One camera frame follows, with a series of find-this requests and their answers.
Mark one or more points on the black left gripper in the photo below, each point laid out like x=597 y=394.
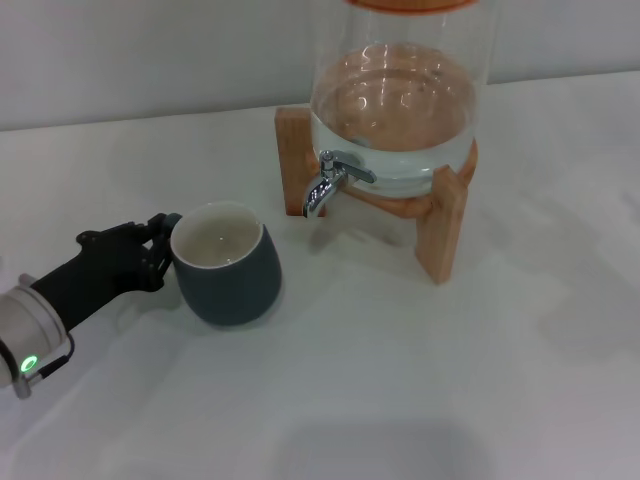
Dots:
x=100 y=275

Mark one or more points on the dark grey ceramic mug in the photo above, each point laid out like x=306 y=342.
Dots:
x=230 y=285

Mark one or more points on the chrome metal faucet tap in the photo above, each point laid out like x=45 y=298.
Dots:
x=322 y=190

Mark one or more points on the clear glass water dispenser jar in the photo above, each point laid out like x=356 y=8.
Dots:
x=400 y=125

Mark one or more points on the wooden dispenser stand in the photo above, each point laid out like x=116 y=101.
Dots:
x=440 y=235

